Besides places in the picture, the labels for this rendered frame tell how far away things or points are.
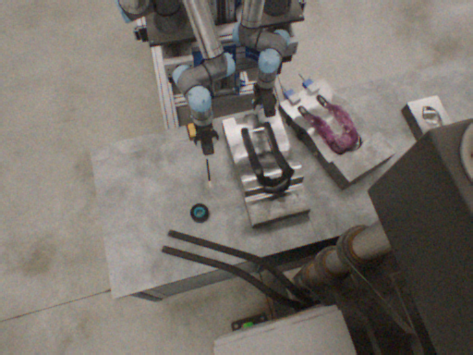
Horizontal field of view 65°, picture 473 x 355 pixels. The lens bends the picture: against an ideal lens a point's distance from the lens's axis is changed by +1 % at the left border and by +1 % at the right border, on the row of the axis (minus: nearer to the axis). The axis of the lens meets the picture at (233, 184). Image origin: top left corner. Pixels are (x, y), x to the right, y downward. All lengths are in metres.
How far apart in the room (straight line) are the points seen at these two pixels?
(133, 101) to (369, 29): 1.96
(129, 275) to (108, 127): 1.47
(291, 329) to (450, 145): 0.58
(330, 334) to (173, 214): 0.94
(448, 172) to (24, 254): 2.54
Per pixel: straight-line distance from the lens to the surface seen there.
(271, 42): 1.51
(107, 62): 3.18
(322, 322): 0.91
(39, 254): 2.69
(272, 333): 0.89
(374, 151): 1.72
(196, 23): 1.34
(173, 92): 2.64
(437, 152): 0.45
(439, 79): 2.19
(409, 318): 0.90
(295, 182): 1.59
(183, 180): 1.68
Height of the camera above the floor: 2.36
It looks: 70 degrees down
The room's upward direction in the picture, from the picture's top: straight up
